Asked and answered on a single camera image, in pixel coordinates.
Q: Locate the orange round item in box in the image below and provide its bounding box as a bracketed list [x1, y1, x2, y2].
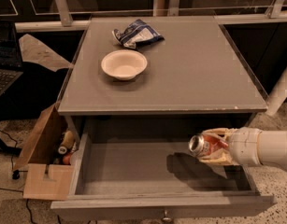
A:
[63, 153, 72, 165]

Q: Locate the metal railing frame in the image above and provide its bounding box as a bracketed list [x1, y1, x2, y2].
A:
[0, 0, 287, 34]

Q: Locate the blue white chip bag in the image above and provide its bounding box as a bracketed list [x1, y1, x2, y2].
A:
[112, 19, 164, 50]

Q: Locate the metal drawer knob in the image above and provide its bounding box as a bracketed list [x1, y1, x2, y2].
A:
[162, 212, 172, 223]

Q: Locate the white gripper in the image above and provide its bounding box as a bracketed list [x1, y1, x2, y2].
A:
[199, 127, 262, 166]

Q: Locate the red coke can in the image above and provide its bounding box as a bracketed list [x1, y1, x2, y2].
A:
[188, 133, 228, 158]

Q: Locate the black floor cable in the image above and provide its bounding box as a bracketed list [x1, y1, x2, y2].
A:
[0, 126, 38, 224]

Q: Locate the yellow bottle in box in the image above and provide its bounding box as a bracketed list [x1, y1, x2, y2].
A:
[58, 131, 74, 155]

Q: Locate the open grey top drawer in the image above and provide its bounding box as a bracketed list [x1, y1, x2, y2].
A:
[51, 120, 276, 221]

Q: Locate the cardboard box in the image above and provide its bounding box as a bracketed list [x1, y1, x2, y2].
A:
[14, 105, 74, 201]

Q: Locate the white table leg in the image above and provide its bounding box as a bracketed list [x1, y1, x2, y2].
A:
[265, 67, 287, 116]

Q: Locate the white paper bowl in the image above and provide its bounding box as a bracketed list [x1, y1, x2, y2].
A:
[101, 49, 148, 80]

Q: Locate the black laptop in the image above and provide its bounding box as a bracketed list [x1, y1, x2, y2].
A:
[0, 20, 23, 96]

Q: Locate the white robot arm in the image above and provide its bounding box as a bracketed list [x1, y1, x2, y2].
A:
[199, 127, 287, 172]

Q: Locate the grey cabinet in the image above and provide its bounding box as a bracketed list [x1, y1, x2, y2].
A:
[57, 15, 269, 142]

